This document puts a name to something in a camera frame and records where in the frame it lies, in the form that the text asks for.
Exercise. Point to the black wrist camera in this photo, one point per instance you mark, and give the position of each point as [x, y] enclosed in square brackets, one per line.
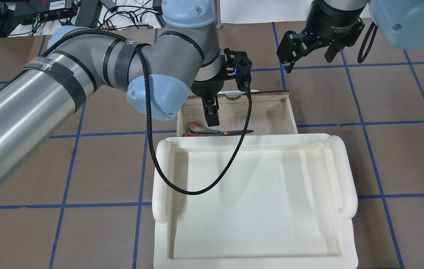
[237, 66]

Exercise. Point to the grey orange scissors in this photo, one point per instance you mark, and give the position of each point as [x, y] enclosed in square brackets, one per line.
[198, 129]

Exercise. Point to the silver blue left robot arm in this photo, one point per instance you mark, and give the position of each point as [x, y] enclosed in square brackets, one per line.
[79, 60]

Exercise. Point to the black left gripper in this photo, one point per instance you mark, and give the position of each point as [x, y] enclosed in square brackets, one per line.
[205, 88]

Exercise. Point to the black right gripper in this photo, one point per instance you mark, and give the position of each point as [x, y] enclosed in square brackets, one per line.
[332, 18]

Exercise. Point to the cream plastic drawer box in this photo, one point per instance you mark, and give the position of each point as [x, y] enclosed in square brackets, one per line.
[286, 202]

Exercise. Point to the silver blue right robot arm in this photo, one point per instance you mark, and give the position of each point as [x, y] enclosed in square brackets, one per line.
[401, 23]

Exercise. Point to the light wooden pull-out drawer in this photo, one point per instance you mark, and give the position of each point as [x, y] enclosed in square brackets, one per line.
[271, 113]

